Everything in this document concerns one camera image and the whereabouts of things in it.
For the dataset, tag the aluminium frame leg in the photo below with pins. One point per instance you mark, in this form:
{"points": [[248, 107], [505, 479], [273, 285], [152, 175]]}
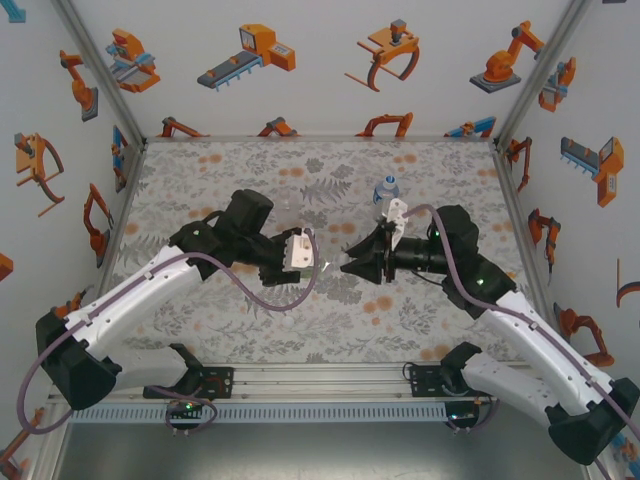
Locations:
{"points": [[600, 472], [42, 470]]}

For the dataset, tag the aluminium frame post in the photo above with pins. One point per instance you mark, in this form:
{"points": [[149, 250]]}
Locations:
{"points": [[542, 75], [104, 75]]}

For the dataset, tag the aluminium front mounting rails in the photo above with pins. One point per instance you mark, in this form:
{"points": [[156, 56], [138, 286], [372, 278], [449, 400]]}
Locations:
{"points": [[320, 382]]}

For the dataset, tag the grey floral tablecloth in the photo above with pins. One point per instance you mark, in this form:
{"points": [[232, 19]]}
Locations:
{"points": [[400, 320]]}

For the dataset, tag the aluminium back rail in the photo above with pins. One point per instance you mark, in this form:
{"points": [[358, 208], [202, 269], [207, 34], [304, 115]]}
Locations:
{"points": [[320, 138]]}

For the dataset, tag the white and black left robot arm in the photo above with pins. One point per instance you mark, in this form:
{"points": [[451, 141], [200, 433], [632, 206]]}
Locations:
{"points": [[140, 295]]}

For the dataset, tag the blue label plastic bottle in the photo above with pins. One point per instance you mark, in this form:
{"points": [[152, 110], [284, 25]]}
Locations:
{"points": [[385, 192]]}

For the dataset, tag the aluminium side rail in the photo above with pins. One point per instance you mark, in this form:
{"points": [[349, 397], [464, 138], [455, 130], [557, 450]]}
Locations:
{"points": [[125, 200], [515, 200]]}

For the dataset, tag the circuit board with green light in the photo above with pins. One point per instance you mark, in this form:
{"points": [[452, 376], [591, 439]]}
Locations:
{"points": [[185, 406], [462, 415]]}

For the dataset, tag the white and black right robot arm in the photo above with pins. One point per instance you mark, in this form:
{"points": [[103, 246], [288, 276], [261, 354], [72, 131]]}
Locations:
{"points": [[515, 380]]}

